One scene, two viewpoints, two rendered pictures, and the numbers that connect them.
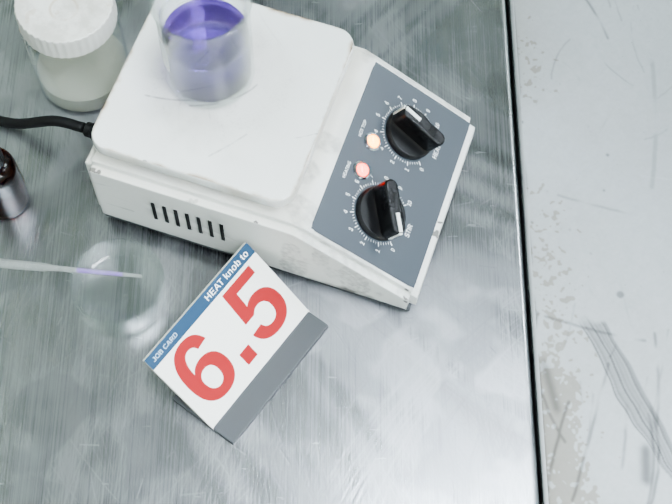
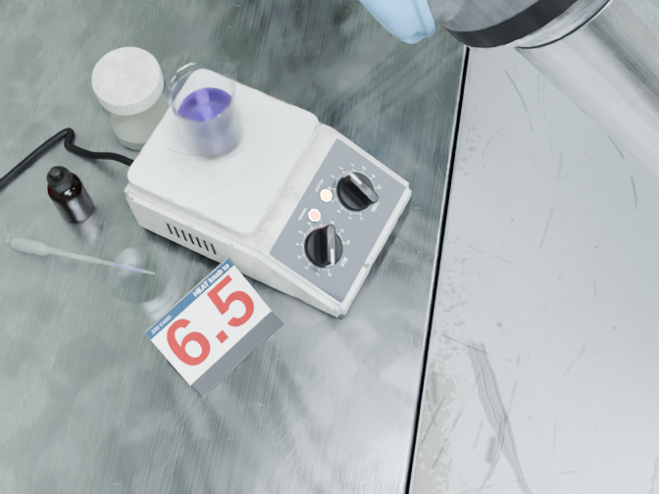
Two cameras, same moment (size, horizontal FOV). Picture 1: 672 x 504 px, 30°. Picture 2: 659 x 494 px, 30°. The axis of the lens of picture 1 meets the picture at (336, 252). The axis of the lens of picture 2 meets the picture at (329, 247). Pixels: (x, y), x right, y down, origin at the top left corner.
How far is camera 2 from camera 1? 31 cm
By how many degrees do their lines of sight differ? 8
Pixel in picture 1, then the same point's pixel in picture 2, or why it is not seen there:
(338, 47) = (306, 126)
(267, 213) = (239, 240)
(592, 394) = (463, 394)
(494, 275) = (409, 300)
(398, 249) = (333, 274)
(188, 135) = (191, 180)
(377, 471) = (298, 429)
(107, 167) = (137, 196)
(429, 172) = (367, 221)
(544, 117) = (471, 186)
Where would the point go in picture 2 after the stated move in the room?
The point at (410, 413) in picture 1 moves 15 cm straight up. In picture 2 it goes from (329, 391) to (314, 322)
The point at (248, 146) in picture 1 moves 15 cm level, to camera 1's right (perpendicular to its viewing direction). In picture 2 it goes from (230, 192) to (420, 219)
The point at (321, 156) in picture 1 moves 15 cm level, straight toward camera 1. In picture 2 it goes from (284, 203) to (249, 380)
